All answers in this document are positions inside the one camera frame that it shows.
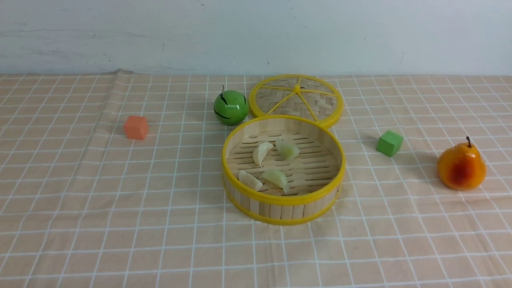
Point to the white dumpling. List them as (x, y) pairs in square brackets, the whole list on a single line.
[(260, 153)]

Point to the pale green dumpling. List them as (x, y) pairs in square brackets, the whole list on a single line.
[(278, 178), (286, 149)]

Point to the bamboo steamer tray yellow rim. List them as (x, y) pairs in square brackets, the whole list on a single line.
[(315, 176)]

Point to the bamboo steamer lid yellow rim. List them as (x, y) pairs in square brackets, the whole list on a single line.
[(298, 95)]

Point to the green toy apple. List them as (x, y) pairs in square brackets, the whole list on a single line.
[(231, 107)]

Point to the orange foam cube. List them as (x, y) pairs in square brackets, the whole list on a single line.
[(136, 127)]

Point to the green foam cube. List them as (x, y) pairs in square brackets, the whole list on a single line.
[(389, 143)]

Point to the checkered beige tablecloth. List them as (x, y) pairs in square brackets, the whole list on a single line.
[(82, 206)]

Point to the orange yellow toy pear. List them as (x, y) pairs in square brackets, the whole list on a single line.
[(461, 167)]

